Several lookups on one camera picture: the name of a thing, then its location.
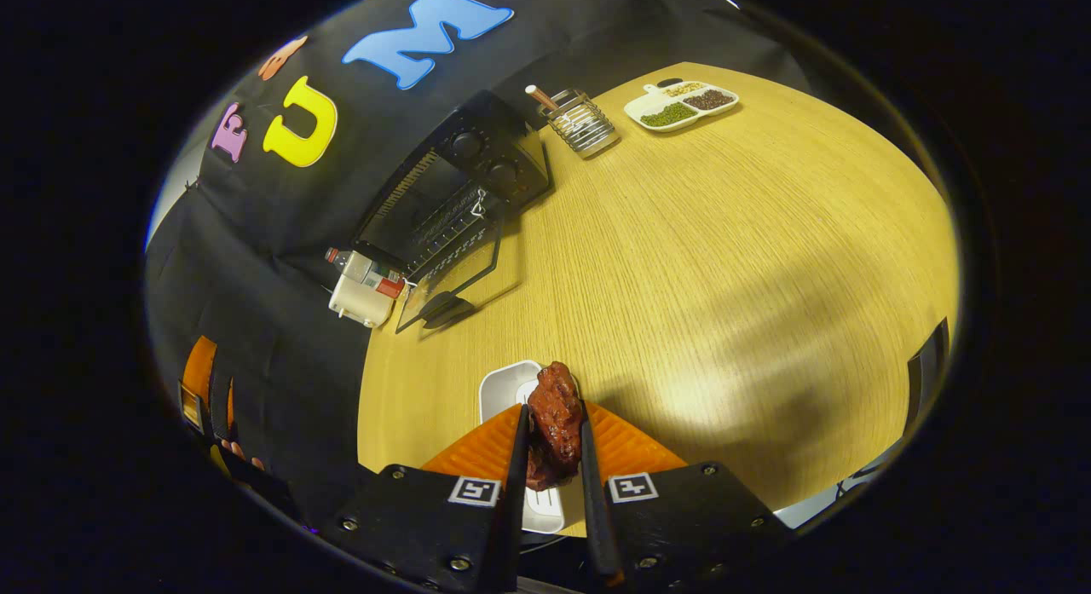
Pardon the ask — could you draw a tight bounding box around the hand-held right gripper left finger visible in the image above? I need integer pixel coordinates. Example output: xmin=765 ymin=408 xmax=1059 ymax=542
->
xmin=320 ymin=402 xmax=531 ymax=594

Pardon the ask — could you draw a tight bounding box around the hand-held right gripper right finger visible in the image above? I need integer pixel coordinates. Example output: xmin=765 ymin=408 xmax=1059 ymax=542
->
xmin=580 ymin=400 xmax=798 ymax=593

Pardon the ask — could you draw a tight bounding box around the red-brown glazed meat piece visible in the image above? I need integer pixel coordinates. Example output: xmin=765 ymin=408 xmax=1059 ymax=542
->
xmin=523 ymin=361 xmax=586 ymax=493

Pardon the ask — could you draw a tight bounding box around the black electric oven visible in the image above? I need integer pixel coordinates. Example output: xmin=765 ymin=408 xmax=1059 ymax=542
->
xmin=352 ymin=89 xmax=555 ymax=335

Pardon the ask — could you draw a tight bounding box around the small white ribbed tray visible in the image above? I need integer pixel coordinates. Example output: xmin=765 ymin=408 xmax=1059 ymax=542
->
xmin=479 ymin=360 xmax=569 ymax=535

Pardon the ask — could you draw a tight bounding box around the black backdrop cloth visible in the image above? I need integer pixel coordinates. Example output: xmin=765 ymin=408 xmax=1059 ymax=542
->
xmin=145 ymin=0 xmax=811 ymax=527

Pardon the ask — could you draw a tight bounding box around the white toaster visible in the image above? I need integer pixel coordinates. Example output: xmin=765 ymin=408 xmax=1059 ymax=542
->
xmin=328 ymin=274 xmax=398 ymax=329

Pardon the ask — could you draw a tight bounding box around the clear bottle with red label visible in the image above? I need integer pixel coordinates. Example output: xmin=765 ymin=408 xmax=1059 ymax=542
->
xmin=324 ymin=247 xmax=407 ymax=299

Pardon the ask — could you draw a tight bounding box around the white divided dish of beans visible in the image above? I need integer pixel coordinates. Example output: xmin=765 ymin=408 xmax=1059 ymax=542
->
xmin=624 ymin=80 xmax=740 ymax=133

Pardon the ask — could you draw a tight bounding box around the metal wire holder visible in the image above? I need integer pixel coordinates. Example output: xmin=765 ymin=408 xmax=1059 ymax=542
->
xmin=545 ymin=89 xmax=621 ymax=159

